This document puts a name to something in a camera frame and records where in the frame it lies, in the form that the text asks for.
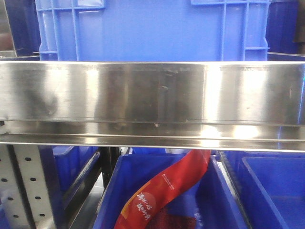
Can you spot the large light blue crate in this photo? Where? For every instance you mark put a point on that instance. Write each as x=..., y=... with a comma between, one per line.
x=153, y=30

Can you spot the red printed snack bag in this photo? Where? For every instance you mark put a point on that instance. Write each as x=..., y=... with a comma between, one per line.
x=142, y=207

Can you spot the blue bin at left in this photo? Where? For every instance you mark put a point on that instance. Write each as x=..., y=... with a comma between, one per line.
x=70, y=160

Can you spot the stainless steel shelf rail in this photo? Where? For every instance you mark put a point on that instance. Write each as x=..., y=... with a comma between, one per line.
x=257, y=106

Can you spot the perforated white shelf upright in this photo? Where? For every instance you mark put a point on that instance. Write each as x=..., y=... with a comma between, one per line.
x=25, y=195

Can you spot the blue bin with red bag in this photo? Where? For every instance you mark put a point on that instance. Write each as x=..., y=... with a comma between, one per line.
x=207, y=205

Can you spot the blue bin at right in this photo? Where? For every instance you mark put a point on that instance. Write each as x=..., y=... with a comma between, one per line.
x=270, y=186

